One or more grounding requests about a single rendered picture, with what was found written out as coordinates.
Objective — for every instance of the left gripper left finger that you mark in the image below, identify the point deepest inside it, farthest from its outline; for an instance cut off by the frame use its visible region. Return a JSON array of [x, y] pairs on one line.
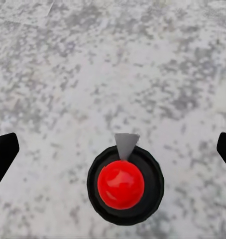
[[9, 148]]

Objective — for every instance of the pesticide atomizer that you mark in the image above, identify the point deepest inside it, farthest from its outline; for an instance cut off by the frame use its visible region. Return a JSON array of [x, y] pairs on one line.
[[125, 182]]

